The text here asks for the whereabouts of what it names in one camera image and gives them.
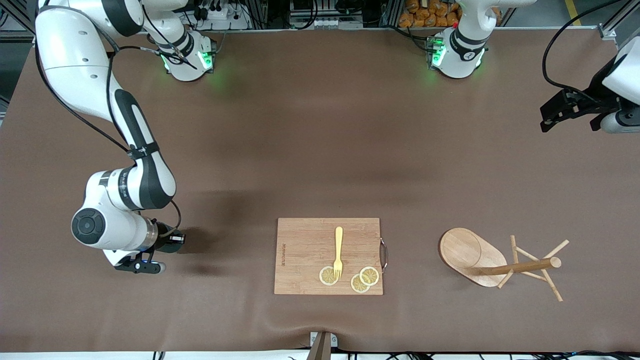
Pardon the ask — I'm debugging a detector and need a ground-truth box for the wooden cup rack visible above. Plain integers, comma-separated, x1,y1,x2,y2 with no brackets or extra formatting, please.
439,227,571,303

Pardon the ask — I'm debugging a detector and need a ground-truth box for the dark equipment rack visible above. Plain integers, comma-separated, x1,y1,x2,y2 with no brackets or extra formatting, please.
252,0,401,30

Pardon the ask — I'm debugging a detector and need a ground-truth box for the orange packets pile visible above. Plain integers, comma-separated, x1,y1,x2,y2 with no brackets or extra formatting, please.
398,0,461,28

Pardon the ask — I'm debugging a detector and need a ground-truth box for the yellow plastic fork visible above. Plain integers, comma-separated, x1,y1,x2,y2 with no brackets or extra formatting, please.
333,226,344,280

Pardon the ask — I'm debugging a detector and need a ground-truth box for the brown table mat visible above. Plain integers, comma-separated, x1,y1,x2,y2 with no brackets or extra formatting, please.
0,27,640,353

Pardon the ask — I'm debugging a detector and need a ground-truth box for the white power strip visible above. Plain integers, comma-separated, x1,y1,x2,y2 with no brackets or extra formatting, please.
197,0,253,31

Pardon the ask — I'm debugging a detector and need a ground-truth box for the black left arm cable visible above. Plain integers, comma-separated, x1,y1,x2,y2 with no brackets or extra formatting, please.
542,0,626,101

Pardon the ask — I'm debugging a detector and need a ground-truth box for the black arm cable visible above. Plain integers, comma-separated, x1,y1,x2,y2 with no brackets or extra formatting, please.
542,0,626,101
34,0,198,238

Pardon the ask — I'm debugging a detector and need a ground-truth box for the aluminium frame profile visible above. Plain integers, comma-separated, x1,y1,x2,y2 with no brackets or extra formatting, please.
597,0,640,41

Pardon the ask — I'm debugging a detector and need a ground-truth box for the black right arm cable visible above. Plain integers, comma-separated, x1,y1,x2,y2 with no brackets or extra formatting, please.
34,0,198,238

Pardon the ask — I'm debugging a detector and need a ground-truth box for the wooden cutting board metal handle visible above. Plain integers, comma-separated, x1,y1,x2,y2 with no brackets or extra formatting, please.
274,217,388,296

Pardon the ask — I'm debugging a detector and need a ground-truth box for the aluminium camera post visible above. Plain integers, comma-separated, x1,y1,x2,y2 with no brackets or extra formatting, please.
306,331,339,360

